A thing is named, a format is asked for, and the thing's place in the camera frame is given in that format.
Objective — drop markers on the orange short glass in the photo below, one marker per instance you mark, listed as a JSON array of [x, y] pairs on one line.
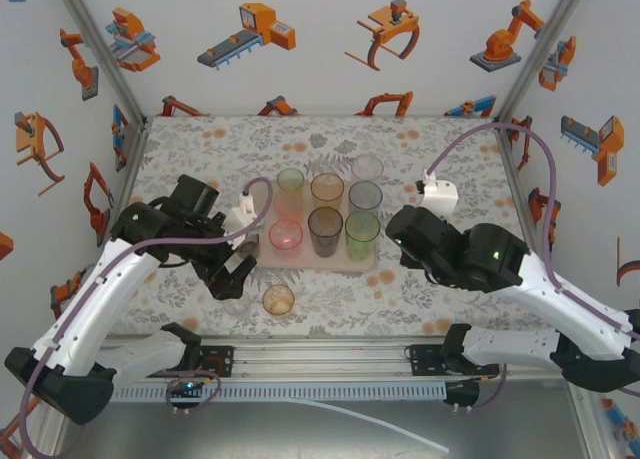
[[278, 300]]

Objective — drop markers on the red pink short glass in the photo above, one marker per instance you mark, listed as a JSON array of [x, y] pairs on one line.
[[285, 236]]

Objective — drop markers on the pale pink plastic tray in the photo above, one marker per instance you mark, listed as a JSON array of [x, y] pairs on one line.
[[300, 261]]

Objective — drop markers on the salmon pink short glass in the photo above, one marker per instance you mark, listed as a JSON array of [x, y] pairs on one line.
[[288, 204]]

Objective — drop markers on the dark grey tall glass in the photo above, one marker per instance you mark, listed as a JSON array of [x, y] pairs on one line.
[[325, 231]]

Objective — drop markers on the green tall glass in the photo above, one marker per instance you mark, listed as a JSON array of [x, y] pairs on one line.
[[362, 235]]

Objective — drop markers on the blue grey tall glass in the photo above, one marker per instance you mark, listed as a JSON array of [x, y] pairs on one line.
[[365, 199]]

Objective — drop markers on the orange tall glass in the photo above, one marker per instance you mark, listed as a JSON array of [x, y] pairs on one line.
[[327, 191]]

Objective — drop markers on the clear tall glass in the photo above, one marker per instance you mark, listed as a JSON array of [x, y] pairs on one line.
[[367, 166]]

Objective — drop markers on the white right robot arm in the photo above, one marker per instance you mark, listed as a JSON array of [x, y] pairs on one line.
[[575, 304]]

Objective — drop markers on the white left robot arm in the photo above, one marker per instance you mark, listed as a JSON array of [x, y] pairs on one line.
[[95, 309]]

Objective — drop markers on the small control board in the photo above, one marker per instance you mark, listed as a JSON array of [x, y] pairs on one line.
[[189, 385]]

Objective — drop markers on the floral tablecloth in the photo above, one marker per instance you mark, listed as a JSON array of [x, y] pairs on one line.
[[300, 139]]

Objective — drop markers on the thin white tube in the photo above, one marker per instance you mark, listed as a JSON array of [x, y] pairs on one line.
[[380, 422]]

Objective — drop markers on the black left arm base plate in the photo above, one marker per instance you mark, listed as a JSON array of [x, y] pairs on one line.
[[220, 361]]

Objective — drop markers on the aluminium table side rail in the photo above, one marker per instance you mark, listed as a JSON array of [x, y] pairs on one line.
[[132, 174], [513, 179]]

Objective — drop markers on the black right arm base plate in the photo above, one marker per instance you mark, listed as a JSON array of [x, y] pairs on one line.
[[425, 361]]

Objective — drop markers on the aluminium mounting rail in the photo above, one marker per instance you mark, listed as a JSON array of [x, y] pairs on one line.
[[320, 359]]

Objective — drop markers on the aluminium corner post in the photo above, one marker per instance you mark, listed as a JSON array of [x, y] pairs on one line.
[[102, 54], [542, 54]]

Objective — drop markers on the aluminium frame leg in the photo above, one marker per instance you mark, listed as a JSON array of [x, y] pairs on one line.
[[592, 429], [47, 436]]

